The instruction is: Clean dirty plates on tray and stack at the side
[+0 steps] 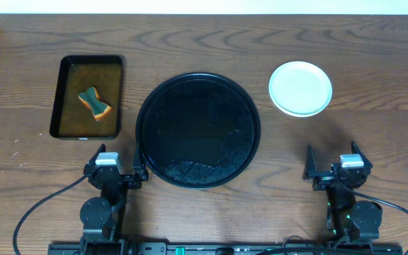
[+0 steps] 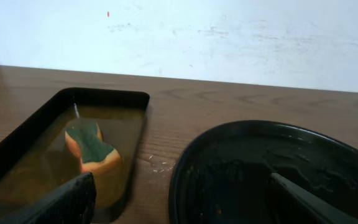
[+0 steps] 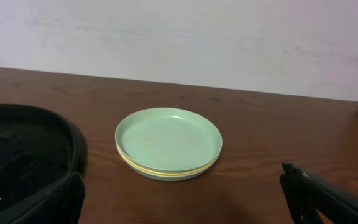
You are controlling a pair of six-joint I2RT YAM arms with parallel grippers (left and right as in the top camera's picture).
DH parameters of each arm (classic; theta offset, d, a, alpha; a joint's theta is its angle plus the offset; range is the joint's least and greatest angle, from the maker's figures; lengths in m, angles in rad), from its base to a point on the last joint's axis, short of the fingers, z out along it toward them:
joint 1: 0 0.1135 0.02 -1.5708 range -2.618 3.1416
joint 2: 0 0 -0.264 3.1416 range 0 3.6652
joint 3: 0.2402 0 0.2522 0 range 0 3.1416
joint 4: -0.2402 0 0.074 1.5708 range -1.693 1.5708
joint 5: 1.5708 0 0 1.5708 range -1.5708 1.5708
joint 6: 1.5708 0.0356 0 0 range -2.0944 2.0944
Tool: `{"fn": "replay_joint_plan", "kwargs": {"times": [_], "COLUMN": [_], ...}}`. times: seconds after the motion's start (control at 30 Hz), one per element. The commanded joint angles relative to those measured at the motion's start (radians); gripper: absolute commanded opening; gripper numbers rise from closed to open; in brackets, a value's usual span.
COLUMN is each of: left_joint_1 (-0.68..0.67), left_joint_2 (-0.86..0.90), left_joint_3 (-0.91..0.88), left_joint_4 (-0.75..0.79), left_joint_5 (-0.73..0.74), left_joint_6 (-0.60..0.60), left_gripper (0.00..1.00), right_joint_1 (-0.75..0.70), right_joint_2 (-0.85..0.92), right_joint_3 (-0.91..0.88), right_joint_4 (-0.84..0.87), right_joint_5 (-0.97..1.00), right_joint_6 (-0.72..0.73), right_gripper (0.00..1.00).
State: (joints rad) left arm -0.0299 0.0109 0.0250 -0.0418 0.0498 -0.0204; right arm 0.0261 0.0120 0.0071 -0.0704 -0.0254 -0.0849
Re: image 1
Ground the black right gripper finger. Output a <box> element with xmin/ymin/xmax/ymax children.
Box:
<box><xmin>302</xmin><ymin>145</ymin><xmax>317</xmax><ymax>180</ymax></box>
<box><xmin>351</xmin><ymin>141</ymin><xmax>373</xmax><ymax>169</ymax></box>

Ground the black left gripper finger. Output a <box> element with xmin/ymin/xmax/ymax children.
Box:
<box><xmin>132</xmin><ymin>143</ymin><xmax>149</xmax><ymax>181</ymax></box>
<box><xmin>86</xmin><ymin>144</ymin><xmax>106</xmax><ymax>169</ymax></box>

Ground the green and yellow scrub sponge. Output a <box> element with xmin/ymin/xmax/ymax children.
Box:
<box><xmin>78</xmin><ymin>87</ymin><xmax>113</xmax><ymax>121</ymax></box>

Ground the light green plate with stain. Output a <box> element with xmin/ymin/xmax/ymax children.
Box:
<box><xmin>268</xmin><ymin>61</ymin><xmax>333</xmax><ymax>118</ymax></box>

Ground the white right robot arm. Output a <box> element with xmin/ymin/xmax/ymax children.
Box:
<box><xmin>302</xmin><ymin>142</ymin><xmax>383</xmax><ymax>249</ymax></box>

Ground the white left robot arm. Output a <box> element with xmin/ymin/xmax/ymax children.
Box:
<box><xmin>77</xmin><ymin>144</ymin><xmax>149</xmax><ymax>255</ymax></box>

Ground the black rectangular water tray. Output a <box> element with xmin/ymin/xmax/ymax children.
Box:
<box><xmin>50</xmin><ymin>55</ymin><xmax>124</xmax><ymax>140</ymax></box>

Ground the round black serving tray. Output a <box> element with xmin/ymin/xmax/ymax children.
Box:
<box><xmin>135</xmin><ymin>73</ymin><xmax>261</xmax><ymax>189</ymax></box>

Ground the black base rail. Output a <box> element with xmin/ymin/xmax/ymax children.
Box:
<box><xmin>47</xmin><ymin>242</ymin><xmax>402</xmax><ymax>255</ymax></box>

